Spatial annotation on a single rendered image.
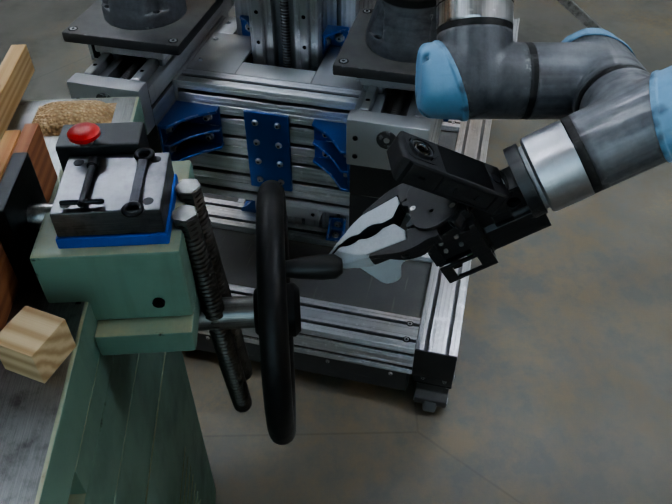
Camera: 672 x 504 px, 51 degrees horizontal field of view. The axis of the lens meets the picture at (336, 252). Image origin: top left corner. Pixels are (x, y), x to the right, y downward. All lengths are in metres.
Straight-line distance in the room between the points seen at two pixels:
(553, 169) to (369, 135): 0.55
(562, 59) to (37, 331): 0.53
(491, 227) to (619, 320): 1.32
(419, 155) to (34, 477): 0.40
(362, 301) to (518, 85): 0.98
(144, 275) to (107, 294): 0.05
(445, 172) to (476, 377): 1.18
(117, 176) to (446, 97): 0.32
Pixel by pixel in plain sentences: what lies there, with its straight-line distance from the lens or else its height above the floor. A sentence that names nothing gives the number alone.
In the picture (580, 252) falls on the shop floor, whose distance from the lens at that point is 2.13.
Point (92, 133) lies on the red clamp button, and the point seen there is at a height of 1.02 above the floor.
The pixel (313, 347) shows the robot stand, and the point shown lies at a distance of 1.57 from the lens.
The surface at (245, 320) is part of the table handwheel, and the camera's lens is 0.77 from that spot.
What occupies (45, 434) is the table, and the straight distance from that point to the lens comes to 0.63.
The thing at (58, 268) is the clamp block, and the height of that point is 0.95.
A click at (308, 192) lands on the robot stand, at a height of 0.51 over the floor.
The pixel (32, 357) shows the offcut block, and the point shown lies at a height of 0.94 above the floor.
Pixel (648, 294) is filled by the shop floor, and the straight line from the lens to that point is 2.08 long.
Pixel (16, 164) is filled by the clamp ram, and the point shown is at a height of 0.99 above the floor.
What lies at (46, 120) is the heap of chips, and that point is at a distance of 0.95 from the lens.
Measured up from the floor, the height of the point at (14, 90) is 0.92.
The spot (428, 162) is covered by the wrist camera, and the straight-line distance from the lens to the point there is 0.61.
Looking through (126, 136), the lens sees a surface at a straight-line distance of 0.71.
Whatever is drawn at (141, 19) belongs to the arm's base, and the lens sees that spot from 1.34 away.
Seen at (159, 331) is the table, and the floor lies 0.87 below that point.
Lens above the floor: 1.40
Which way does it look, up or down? 44 degrees down
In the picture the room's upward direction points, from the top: straight up
